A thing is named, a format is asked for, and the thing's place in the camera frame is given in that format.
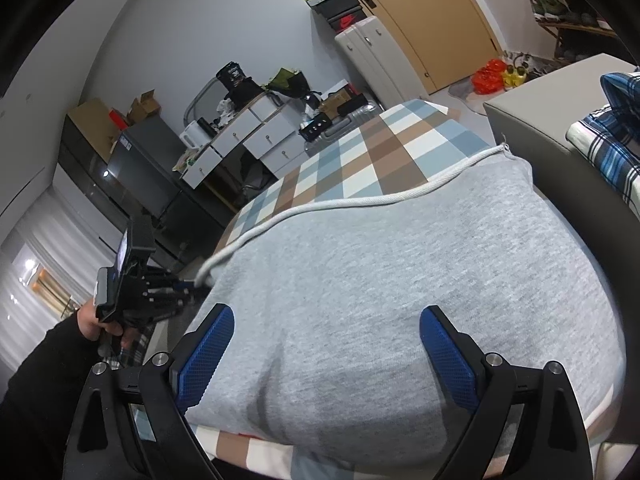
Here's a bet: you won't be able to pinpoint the white suitcase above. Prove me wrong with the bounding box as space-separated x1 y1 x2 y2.
334 16 428 111

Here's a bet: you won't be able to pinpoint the brown open box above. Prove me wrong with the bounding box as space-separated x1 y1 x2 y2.
320 91 351 113

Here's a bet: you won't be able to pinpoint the grey door mat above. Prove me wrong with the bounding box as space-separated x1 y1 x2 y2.
447 77 488 116

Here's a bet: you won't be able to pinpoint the dark grey refrigerator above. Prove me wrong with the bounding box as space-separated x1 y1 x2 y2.
106 115 187 221

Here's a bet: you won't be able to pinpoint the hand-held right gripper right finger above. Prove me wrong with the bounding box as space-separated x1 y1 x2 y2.
419 304 592 480

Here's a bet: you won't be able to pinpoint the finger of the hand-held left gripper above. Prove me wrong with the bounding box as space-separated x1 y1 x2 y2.
142 269 207 295
135 290 193 323

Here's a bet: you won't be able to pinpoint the person's left forearm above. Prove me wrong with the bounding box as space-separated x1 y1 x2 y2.
0 317 108 480

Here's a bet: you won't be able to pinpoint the grey curved tube frame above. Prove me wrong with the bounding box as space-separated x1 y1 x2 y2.
184 80 226 123

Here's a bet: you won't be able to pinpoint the silver suitcase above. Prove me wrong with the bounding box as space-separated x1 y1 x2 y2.
302 102 386 156

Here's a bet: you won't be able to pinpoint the dark glass cabinet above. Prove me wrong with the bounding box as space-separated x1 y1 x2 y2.
57 120 166 261

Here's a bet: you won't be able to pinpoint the shoe rack with shoes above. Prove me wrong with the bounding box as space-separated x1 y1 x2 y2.
505 0 613 56

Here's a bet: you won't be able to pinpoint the wooden shoe rack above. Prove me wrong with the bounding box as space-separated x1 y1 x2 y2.
502 0 621 66

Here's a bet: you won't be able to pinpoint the grey printed hoodie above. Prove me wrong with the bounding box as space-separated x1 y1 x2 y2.
187 142 630 461

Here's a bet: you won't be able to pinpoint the loose dark shoes pile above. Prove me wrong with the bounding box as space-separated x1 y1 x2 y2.
505 49 558 81

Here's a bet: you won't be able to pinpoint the wooden door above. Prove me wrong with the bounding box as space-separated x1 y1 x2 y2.
320 0 506 96

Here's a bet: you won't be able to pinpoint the cardboard boxes on cabinet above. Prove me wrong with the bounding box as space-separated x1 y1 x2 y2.
67 99 121 161

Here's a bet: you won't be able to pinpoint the black pouch bag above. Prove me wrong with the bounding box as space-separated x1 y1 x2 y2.
216 61 251 93

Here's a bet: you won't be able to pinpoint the grey headboard box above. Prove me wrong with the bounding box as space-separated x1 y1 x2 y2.
482 52 640 261

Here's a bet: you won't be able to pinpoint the black box with dots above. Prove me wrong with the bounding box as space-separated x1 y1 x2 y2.
299 115 333 141

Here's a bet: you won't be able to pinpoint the yellow shoes pair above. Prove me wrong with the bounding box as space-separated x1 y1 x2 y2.
500 62 529 91

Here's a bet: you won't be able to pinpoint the black red shoe box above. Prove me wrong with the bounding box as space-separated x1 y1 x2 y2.
327 10 368 36

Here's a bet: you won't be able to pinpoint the white sheer curtain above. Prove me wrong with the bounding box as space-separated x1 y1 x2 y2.
0 180 103 331

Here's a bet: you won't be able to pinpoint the open cardboard box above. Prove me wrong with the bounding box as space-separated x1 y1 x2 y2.
127 90 161 123

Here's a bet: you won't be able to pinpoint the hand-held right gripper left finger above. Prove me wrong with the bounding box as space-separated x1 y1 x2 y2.
62 302 236 480

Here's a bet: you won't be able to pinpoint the orange plastic bag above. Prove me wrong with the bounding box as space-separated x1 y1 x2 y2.
472 59 506 95

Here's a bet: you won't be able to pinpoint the person's left hand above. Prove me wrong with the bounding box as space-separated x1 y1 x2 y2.
77 299 137 356

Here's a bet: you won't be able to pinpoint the white desk with drawers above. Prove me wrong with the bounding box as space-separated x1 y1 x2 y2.
180 90 321 196

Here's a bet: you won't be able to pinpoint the checkered bed blanket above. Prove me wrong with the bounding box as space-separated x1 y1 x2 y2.
197 99 493 480

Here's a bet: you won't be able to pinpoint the black round box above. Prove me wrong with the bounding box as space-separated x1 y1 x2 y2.
232 77 266 108

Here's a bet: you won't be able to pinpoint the black white plaid cloth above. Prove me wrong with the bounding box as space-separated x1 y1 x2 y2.
100 320 157 367

